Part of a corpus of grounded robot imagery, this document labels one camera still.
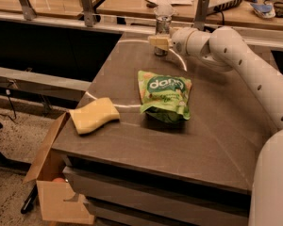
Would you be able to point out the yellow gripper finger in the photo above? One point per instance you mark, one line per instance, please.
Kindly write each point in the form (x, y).
(162, 42)

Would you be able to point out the silver redbull can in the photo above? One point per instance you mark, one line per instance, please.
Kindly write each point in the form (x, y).
(162, 28)

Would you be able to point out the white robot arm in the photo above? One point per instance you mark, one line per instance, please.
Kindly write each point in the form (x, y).
(223, 50)

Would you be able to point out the white face mask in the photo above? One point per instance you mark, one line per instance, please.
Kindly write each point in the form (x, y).
(164, 10)

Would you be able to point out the green snack bag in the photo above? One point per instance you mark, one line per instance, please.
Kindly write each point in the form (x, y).
(164, 97)

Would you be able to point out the grey power strip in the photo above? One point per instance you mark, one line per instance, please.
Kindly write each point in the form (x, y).
(221, 5)

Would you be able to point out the yellow sponge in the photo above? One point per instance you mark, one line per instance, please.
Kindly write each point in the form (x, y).
(93, 115)

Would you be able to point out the blue white object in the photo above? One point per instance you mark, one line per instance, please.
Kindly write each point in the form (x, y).
(264, 11)

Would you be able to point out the black round container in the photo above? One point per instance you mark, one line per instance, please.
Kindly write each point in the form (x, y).
(278, 7)

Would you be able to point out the cardboard box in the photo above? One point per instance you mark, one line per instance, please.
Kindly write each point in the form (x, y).
(58, 202)

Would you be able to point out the orange ball in box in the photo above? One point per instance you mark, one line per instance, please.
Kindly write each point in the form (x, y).
(59, 180)

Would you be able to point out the metal bracket post right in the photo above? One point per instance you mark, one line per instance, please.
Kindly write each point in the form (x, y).
(201, 14)

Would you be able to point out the metal bracket post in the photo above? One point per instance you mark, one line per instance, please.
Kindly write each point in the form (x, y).
(88, 13)
(201, 14)
(27, 9)

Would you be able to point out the metal bracket post middle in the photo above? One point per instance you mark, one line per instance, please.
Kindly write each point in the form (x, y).
(88, 13)

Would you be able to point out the metal bracket post left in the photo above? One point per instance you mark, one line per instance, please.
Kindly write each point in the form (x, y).
(27, 9)

